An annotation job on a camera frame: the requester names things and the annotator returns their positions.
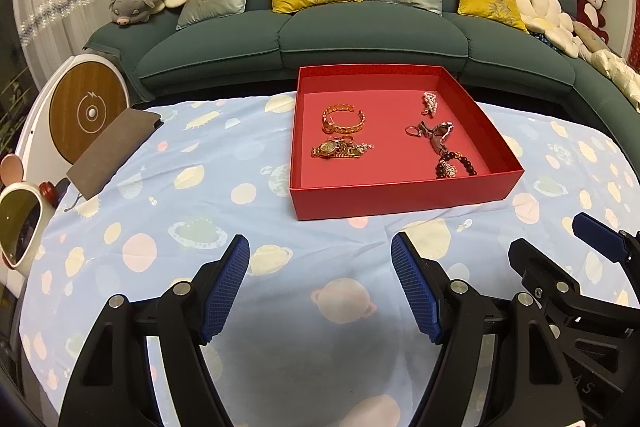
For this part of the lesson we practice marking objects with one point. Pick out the small red trinket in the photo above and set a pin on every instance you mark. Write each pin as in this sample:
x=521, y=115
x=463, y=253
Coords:
x=48, y=193

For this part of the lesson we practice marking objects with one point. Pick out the dark green sofa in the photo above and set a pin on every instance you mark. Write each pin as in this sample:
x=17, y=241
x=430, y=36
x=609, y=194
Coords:
x=350, y=42

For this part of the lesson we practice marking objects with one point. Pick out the red cardboard box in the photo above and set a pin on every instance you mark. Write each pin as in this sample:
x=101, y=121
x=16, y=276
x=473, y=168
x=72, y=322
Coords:
x=390, y=142

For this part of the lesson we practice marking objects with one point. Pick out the silver metal watch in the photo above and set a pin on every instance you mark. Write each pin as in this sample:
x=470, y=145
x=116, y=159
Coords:
x=435, y=134

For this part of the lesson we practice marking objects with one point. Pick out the beige cushion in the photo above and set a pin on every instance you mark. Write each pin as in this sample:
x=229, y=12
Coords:
x=590, y=39

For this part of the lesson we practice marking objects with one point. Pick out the gold wrist watch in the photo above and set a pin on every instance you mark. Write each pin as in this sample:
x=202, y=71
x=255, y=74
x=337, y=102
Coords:
x=329, y=148

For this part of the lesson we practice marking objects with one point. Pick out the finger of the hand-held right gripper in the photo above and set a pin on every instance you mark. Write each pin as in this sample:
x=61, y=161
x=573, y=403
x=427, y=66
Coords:
x=597, y=229
x=535, y=264

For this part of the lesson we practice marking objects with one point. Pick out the blue patterned cushion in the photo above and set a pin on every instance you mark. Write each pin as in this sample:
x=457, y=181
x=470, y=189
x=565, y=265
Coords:
x=542, y=39

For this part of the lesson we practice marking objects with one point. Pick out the white device with wooden disc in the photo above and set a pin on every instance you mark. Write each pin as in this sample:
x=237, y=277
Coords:
x=90, y=107

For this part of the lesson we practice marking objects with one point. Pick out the white flower cushion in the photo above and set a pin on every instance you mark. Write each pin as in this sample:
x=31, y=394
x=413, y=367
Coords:
x=545, y=12

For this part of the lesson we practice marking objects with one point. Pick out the cream quilted cushion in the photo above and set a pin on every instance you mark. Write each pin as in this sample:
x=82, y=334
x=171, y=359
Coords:
x=617, y=72

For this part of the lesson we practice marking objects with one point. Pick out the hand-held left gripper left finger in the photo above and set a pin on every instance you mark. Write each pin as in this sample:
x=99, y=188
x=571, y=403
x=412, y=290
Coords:
x=227, y=292

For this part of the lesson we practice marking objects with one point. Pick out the planet print blue blanket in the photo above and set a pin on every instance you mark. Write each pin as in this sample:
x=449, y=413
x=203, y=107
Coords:
x=200, y=187

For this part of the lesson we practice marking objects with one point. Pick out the white framed mirror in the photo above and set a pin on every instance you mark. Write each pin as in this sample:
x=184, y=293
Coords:
x=20, y=227

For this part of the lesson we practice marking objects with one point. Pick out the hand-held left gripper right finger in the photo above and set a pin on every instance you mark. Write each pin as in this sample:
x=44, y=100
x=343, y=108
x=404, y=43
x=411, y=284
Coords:
x=415, y=292

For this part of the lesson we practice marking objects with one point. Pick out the brown notebook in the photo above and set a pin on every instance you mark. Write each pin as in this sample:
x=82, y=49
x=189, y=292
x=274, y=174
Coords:
x=110, y=152

